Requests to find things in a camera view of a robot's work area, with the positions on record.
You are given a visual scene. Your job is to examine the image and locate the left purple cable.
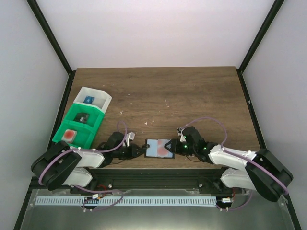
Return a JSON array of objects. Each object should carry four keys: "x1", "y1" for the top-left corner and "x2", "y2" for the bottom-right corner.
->
[{"x1": 38, "y1": 120, "x2": 128, "y2": 194}]

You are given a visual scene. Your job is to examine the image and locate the white plastic bin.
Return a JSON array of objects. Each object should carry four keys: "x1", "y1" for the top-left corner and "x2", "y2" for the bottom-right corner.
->
[{"x1": 73, "y1": 87, "x2": 112, "y2": 114}]

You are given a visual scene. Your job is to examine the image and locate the blue card in bin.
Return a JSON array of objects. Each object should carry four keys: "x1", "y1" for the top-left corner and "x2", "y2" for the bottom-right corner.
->
[{"x1": 83, "y1": 96, "x2": 94, "y2": 104}]

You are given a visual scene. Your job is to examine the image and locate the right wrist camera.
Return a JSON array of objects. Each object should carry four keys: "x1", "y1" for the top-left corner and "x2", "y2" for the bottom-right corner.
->
[{"x1": 177, "y1": 127, "x2": 183, "y2": 136}]

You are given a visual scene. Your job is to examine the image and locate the light blue cable duct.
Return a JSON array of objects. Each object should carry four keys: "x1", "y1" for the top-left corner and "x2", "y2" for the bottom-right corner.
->
[{"x1": 35, "y1": 196, "x2": 217, "y2": 207}]

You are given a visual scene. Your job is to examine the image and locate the black aluminium frame rail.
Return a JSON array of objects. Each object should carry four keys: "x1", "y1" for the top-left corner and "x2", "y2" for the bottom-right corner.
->
[{"x1": 31, "y1": 167, "x2": 228, "y2": 196}]

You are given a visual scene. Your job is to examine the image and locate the dark card in bin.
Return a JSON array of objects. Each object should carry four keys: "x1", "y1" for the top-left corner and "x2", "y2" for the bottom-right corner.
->
[{"x1": 74, "y1": 113, "x2": 90, "y2": 124}]

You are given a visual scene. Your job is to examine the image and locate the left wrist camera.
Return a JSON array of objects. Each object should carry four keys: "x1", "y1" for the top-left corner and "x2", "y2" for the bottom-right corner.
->
[{"x1": 124, "y1": 132, "x2": 135, "y2": 147}]

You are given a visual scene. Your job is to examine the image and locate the red and white card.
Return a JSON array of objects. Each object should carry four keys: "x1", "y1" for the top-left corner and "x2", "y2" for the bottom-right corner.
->
[{"x1": 61, "y1": 129, "x2": 77, "y2": 143}]

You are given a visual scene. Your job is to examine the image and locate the black leather card holder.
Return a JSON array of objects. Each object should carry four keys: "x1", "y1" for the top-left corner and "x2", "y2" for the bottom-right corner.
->
[{"x1": 144, "y1": 139, "x2": 175, "y2": 159}]

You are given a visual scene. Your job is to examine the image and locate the purple cable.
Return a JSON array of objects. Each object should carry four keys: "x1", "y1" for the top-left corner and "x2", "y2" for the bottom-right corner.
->
[
  {"x1": 38, "y1": 120, "x2": 128, "y2": 194},
  {"x1": 179, "y1": 116, "x2": 288, "y2": 195}
]

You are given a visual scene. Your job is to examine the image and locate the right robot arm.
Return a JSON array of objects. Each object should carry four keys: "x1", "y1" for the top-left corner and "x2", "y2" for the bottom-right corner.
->
[{"x1": 164, "y1": 126, "x2": 293, "y2": 202}]

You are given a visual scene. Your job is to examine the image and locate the green plastic bin front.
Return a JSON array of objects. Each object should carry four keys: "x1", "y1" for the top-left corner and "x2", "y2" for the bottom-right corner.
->
[{"x1": 52, "y1": 120, "x2": 96, "y2": 149}]

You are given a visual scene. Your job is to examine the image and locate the green plastic bin middle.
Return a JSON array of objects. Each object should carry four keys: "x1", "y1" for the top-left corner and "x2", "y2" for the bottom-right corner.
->
[{"x1": 64, "y1": 103, "x2": 105, "y2": 132}]

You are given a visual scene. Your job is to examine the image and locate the white card red dots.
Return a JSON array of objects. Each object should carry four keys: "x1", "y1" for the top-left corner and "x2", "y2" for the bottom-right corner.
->
[{"x1": 157, "y1": 139, "x2": 169, "y2": 158}]

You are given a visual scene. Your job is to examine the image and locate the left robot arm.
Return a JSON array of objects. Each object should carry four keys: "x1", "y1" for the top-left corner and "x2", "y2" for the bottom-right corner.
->
[{"x1": 31, "y1": 132, "x2": 148, "y2": 194}]

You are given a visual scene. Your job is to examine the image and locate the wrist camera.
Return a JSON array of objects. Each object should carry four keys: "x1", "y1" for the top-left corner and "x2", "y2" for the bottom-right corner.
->
[
  {"x1": 177, "y1": 127, "x2": 183, "y2": 136},
  {"x1": 124, "y1": 132, "x2": 135, "y2": 147}
]

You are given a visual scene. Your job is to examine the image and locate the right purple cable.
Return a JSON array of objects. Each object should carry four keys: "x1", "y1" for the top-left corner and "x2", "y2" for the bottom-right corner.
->
[{"x1": 179, "y1": 116, "x2": 288, "y2": 195}]

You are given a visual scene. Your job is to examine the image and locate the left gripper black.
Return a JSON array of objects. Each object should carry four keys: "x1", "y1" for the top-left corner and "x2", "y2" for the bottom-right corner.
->
[{"x1": 113, "y1": 144, "x2": 146, "y2": 161}]

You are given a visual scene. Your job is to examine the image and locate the green plastic bin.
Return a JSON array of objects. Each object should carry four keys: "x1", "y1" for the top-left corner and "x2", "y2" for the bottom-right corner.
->
[
  {"x1": 64, "y1": 103, "x2": 105, "y2": 132},
  {"x1": 52, "y1": 120, "x2": 96, "y2": 149}
]

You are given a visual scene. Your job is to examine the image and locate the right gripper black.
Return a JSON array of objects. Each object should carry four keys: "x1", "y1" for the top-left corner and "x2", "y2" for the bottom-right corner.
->
[{"x1": 165, "y1": 139, "x2": 197, "y2": 156}]

